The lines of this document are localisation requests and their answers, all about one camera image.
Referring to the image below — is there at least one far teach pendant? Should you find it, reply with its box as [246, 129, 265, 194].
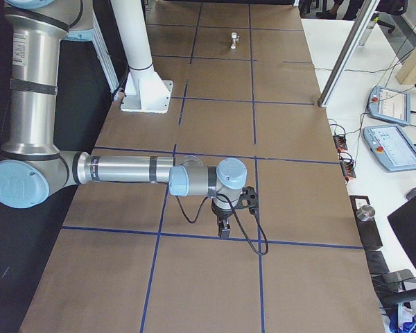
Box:
[367, 85, 411, 126]

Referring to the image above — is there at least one black computer mouse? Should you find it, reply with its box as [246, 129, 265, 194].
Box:
[405, 187, 416, 200]

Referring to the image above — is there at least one black box under cylinder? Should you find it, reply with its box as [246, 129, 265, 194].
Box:
[349, 195, 383, 250]

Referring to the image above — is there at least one brown paper table cover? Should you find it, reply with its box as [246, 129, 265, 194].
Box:
[19, 0, 386, 333]

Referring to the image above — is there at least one white brass PPR valve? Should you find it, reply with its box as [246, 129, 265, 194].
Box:
[230, 32, 240, 49]

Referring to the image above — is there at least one aluminium frame post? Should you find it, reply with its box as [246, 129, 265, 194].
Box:
[318, 0, 379, 108]

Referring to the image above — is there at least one orange black connector block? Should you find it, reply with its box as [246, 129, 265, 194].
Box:
[333, 135, 347, 152]

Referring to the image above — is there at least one steel cylinder weight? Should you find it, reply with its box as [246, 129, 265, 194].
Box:
[356, 205, 375, 222]

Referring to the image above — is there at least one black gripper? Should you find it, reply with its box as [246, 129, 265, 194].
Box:
[211, 200, 233, 239]

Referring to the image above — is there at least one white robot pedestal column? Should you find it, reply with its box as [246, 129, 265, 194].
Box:
[111, 0, 173, 114]

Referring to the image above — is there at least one near teach pendant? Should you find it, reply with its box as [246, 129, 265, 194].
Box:
[363, 124, 416, 172]

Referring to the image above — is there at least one teach pendant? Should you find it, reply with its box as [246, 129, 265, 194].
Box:
[367, 85, 411, 126]
[363, 124, 416, 172]

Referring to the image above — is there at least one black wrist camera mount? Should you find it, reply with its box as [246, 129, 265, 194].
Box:
[236, 186, 259, 214]

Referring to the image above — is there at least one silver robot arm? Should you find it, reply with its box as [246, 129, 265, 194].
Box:
[0, 1, 247, 239]

